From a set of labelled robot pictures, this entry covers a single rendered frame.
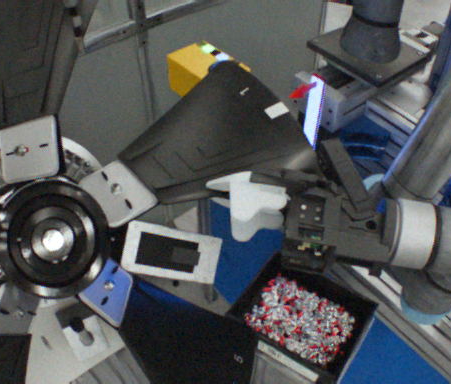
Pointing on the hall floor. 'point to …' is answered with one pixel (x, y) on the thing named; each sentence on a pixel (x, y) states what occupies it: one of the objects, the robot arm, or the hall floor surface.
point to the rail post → (205, 235)
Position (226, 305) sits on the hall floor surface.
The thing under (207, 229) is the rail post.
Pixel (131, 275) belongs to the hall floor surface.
